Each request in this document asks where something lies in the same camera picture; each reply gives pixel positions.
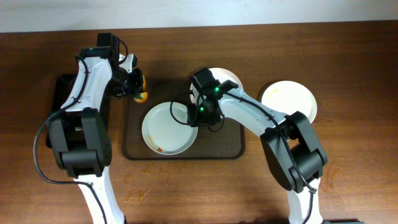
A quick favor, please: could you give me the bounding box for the cream plate with sauce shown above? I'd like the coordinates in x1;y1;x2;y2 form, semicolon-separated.
190;68;243;103

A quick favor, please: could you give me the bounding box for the white plate with sauce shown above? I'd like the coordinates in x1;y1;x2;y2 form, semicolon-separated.
261;80;317;123

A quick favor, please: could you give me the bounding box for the light blue plate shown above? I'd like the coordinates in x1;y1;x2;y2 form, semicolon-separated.
141;102;198;156

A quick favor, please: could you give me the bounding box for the brown serving tray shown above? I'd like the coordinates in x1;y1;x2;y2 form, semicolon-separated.
122;78;246;160

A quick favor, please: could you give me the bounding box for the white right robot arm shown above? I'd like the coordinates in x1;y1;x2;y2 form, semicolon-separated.
187;67;328;224

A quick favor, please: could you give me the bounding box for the orange green sponge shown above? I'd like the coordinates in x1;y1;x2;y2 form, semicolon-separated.
134;75;148;103

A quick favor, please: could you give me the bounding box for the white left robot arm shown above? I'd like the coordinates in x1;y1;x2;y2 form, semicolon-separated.
42;33;148;223

